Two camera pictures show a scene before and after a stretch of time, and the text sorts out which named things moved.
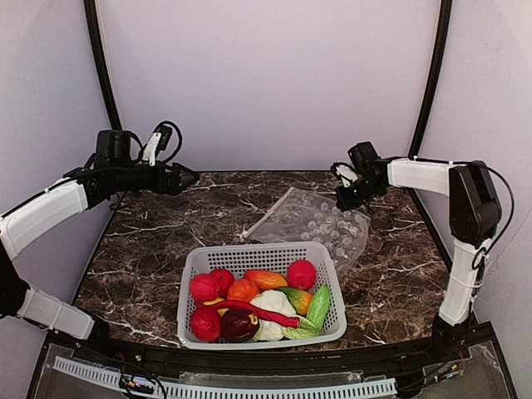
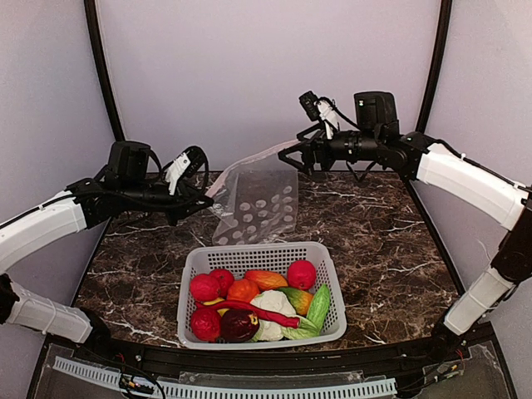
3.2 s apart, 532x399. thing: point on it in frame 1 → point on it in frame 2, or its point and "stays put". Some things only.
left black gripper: (171, 179) → (181, 199)
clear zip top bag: (301, 215) → (256, 199)
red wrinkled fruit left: (204, 287) stays put
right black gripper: (348, 195) → (312, 154)
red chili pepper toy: (287, 322) stays put
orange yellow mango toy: (266, 279) stays put
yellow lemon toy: (222, 312) stays put
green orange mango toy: (300, 299) stays put
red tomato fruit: (225, 278) stays put
